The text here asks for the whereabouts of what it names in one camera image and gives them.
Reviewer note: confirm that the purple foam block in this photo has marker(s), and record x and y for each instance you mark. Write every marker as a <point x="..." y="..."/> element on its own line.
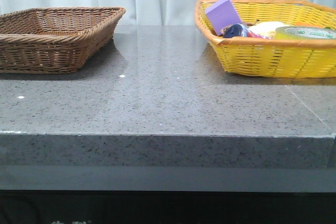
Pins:
<point x="221" y="14"/>

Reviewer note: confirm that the cream bread loaf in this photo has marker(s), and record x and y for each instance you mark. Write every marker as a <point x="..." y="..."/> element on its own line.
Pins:
<point x="266" y="29"/>

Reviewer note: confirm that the yellow wicker basket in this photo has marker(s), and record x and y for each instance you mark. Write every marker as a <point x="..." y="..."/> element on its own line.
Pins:
<point x="275" y="58"/>

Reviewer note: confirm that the brown wicker basket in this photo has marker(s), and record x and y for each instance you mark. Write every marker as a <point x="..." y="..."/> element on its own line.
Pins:
<point x="55" y="40"/>

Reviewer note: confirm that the orange toy carrot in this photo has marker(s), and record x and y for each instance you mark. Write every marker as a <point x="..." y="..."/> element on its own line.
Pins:
<point x="302" y="27"/>

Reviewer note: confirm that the yellow tape roll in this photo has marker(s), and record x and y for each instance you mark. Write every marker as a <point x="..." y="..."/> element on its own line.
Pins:
<point x="290" y="32"/>

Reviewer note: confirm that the dark blue round object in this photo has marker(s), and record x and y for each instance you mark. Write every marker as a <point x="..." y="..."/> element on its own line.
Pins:
<point x="235" y="30"/>

